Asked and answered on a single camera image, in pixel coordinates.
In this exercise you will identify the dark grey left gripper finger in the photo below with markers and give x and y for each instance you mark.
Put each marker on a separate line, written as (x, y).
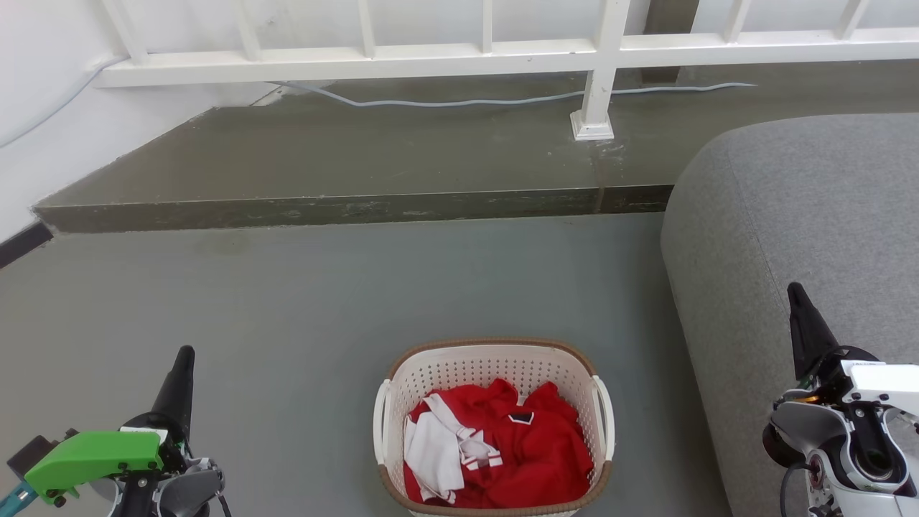
(178, 395)

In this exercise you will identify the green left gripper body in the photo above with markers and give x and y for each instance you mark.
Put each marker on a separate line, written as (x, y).
(93, 456)

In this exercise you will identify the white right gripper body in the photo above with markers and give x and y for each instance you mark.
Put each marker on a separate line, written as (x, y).
(883, 384)

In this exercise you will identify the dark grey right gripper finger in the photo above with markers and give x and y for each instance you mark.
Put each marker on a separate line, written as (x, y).
(808, 334)

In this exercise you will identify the cream perforated laundry basket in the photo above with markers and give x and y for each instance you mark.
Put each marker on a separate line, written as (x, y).
(495, 362)

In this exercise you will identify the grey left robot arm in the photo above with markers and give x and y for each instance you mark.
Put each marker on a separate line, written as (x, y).
(190, 492)

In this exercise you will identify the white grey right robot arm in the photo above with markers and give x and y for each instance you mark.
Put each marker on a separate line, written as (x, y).
(836, 445)

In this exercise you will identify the grey fabric sofa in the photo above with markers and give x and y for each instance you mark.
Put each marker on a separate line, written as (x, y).
(811, 230)

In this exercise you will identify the black baseboard strip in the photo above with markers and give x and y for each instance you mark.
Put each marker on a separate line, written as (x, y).
(21, 244)

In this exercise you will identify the red and white jersey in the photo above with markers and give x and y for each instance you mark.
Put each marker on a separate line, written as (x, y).
(531, 452)

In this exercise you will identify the dark pillar behind railing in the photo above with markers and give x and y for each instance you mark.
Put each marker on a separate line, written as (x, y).
(671, 18)

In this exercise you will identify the white metal railing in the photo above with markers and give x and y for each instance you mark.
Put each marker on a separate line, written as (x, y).
(431, 57)

